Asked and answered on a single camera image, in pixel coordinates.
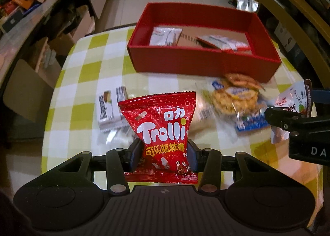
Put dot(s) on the crumpled clear packet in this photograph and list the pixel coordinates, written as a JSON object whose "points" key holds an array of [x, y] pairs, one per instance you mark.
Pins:
{"points": [[118, 136]]}

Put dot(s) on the white wafer packet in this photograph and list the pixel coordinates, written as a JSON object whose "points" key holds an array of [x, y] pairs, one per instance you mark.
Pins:
{"points": [[109, 109]]}

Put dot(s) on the yellow fried snack bag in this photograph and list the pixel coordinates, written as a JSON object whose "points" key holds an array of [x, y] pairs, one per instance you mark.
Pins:
{"points": [[232, 99]]}

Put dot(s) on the red gummy candy packet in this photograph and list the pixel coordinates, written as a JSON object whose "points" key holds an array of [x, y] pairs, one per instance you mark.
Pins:
{"points": [[157, 127]]}

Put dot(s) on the beige chair back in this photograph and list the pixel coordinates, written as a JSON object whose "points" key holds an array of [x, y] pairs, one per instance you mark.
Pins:
{"points": [[28, 91]]}

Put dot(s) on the white blue carton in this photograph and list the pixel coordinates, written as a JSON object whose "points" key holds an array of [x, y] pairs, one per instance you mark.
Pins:
{"points": [[286, 36]]}

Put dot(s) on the glass-topped long counter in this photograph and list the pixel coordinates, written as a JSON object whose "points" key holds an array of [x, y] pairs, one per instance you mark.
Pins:
{"points": [[43, 17]]}

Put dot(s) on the red cardboard box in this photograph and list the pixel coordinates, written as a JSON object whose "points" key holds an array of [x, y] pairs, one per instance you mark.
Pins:
{"points": [[196, 60]]}

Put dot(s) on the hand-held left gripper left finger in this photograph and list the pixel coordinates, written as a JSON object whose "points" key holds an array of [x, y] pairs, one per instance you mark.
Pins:
{"points": [[136, 156]]}

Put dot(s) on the silver printed snack packet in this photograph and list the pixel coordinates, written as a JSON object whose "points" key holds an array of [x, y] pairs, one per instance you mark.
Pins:
{"points": [[165, 36]]}

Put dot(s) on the white red-print snack pouch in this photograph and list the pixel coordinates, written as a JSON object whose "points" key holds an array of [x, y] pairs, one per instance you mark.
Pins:
{"points": [[286, 99]]}

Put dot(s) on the white red-label snack packet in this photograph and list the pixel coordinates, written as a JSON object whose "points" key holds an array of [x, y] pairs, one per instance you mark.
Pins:
{"points": [[221, 42]]}

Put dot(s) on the wooden shelf counter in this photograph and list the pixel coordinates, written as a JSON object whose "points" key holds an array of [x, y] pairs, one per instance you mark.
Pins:
{"points": [[291, 4]]}

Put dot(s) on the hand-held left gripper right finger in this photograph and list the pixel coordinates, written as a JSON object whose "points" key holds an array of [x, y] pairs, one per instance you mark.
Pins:
{"points": [[192, 156]]}

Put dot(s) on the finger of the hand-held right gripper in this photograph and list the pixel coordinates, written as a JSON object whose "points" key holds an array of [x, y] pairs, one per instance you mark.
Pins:
{"points": [[286, 120], [321, 95]]}

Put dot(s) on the brown cardboard box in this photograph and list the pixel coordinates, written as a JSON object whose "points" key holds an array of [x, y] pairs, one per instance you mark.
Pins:
{"points": [[74, 30]]}

